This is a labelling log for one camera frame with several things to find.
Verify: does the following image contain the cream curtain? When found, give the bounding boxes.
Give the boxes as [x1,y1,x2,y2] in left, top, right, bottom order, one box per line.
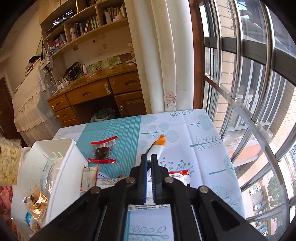
[125,1,194,113]

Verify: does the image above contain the plastic bag under desk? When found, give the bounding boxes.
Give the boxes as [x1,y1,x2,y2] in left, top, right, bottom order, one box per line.
[90,108,115,123]

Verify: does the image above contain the dark patterned pouch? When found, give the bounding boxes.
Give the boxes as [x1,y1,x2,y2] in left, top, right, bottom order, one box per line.
[63,61,83,82]

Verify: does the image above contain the clear packaged bread cake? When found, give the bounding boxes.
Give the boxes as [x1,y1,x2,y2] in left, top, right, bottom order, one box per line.
[23,157,63,227]

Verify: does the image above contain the wooden desk with drawers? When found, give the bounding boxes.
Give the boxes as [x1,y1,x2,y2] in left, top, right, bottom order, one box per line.
[47,63,147,126]

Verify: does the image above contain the red and white barcode packet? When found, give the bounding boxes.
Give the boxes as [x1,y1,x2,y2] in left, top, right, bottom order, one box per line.
[147,169,191,186]

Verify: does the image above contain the small clear snack packet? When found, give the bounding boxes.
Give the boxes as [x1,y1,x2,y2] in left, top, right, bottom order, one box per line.
[80,165,99,192]

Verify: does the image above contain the white lace covered furniture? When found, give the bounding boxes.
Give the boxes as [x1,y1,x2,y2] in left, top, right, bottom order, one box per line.
[12,65,62,147]

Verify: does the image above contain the orange and white snack packet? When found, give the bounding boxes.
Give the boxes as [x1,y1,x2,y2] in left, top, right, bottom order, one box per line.
[146,135,166,161]

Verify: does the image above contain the wooden bookshelf hutch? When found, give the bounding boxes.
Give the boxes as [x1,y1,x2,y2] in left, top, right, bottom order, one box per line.
[39,1,132,69]

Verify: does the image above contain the white plastic storage basket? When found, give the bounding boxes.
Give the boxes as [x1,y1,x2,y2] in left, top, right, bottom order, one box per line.
[11,138,87,240]

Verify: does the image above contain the metal window guard bars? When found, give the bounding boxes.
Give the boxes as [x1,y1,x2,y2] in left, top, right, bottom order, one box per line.
[198,1,295,240]

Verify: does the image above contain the red edged dark candy packet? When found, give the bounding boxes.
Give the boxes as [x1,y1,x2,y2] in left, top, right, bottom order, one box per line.
[87,136,117,164]

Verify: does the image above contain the leaf print tablecloth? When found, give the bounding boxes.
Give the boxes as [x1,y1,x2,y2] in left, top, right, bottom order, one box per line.
[52,108,246,241]

